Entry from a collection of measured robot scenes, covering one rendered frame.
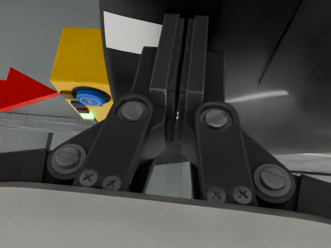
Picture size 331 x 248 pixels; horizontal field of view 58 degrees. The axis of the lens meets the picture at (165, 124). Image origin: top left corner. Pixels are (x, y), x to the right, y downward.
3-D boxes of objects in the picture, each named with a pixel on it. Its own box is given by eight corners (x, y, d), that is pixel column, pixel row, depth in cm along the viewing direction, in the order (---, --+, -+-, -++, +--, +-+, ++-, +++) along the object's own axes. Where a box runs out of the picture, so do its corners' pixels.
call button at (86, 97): (109, 98, 45) (107, 108, 44) (82, 96, 45) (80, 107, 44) (102, 86, 41) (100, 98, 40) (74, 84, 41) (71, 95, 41)
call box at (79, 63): (145, 75, 58) (137, 127, 54) (93, 71, 58) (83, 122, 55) (132, 20, 42) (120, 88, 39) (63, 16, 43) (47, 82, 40)
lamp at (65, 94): (76, 96, 44) (75, 100, 44) (64, 95, 44) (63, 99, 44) (72, 91, 42) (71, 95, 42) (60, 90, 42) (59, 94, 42)
